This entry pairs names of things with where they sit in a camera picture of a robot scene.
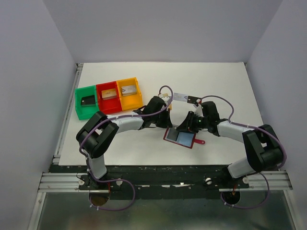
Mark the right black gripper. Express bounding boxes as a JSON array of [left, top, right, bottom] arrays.
[[177, 110, 209, 134]]

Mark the red leather card holder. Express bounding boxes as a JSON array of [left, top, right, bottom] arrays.
[[163, 128, 205, 149]]

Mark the black VIP card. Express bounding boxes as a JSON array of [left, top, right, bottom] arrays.
[[166, 128, 179, 142], [187, 95, 201, 105]]

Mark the white VIP card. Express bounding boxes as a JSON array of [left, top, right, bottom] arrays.
[[173, 93, 188, 102]]

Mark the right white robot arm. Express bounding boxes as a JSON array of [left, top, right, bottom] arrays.
[[177, 101, 284, 188]]

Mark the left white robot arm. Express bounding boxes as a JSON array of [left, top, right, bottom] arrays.
[[76, 94, 172, 189]]

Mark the silver card stack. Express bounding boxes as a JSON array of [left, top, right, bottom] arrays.
[[121, 85, 137, 96]]

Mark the gold card stack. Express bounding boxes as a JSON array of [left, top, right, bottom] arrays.
[[101, 88, 117, 100]]

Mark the black card stack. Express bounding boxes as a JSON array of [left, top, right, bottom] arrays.
[[80, 95, 96, 107]]

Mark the yellow plastic bin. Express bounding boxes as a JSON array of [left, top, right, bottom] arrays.
[[116, 77, 143, 111]]

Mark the red plastic bin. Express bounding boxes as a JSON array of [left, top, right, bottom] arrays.
[[96, 81, 122, 115]]

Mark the green plastic bin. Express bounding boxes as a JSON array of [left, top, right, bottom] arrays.
[[75, 85, 99, 120]]

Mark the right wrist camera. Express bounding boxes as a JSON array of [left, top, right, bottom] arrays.
[[193, 99, 203, 116]]

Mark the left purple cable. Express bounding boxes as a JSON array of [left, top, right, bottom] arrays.
[[79, 85, 174, 211]]

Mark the aluminium frame rail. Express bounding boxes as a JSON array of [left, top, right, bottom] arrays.
[[37, 62, 84, 192]]

